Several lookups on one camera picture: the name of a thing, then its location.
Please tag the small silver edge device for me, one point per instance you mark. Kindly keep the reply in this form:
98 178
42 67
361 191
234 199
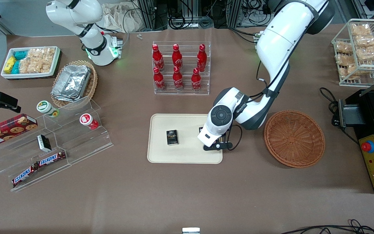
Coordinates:
191 230

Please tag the white crumpled cloth bag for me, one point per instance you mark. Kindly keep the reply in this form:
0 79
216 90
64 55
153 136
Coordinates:
118 16

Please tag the snickers chocolate bar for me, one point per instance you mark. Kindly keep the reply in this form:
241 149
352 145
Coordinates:
51 158
24 175

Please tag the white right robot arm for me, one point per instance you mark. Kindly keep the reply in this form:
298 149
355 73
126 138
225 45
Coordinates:
76 16

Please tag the teal snack packet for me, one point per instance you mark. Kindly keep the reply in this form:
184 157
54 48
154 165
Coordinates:
20 54
16 67

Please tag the clear acrylic stepped shelf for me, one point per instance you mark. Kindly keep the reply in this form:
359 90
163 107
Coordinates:
86 146

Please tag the small clear plastic clip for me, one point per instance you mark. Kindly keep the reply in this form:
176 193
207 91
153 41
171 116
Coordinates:
139 36

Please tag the green lid yogurt cup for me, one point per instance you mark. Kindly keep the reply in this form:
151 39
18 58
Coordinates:
45 108

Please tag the red tartan cookie box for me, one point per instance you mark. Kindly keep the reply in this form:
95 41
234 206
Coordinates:
8 130

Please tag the small black white box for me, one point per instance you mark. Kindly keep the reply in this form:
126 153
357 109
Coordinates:
44 143

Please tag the red emergency stop button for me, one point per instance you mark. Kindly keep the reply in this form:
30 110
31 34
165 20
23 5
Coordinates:
367 147

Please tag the clear acrylic bottle rack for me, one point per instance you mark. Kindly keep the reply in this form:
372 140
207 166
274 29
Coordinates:
187 81

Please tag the clear rice cracker bag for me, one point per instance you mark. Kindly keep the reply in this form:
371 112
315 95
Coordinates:
48 58
28 63

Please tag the aluminium frame post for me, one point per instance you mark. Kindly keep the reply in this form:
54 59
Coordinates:
234 13
151 13

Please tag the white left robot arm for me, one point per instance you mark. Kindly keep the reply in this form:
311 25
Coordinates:
278 42

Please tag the yellow snack packet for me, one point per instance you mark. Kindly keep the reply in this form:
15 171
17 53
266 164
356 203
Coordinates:
9 64

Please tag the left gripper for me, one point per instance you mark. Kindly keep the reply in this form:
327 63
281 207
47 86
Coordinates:
223 136

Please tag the small black card box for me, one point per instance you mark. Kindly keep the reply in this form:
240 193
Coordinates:
172 137

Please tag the clear bagged pastry snack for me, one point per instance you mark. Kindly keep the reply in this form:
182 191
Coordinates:
349 72
366 40
343 47
345 59
369 53
361 29

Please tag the black appliance housing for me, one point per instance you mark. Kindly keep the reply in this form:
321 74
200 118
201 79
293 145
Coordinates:
368 107

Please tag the red lid yogurt cup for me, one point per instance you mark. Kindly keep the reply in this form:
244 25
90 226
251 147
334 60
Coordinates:
87 120

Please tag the beige plastic tray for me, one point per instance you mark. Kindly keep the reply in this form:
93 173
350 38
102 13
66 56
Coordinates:
187 152

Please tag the red cola bottle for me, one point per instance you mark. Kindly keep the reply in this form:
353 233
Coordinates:
159 81
178 80
158 60
196 81
177 58
202 60

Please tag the white rectangular snack bin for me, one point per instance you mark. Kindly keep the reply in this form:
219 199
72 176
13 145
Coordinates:
31 75

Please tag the light oval wicker basket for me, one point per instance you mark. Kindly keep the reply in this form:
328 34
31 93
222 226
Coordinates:
91 87

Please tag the brown round wicker basket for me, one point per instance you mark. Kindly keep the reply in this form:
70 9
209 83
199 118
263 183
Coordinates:
294 139

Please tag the stack of foil trays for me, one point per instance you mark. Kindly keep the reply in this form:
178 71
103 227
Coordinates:
71 83

